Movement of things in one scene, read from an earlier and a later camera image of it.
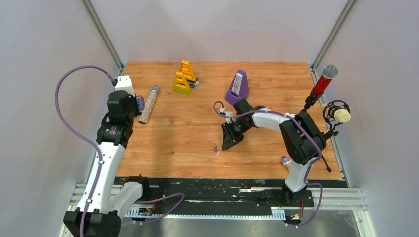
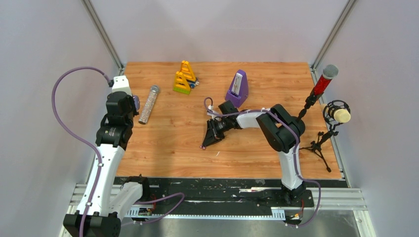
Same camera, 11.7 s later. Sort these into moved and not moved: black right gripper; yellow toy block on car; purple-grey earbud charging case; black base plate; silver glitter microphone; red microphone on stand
Moved: black right gripper; purple-grey earbud charging case
Not moved: yellow toy block on car; silver glitter microphone; red microphone on stand; black base plate
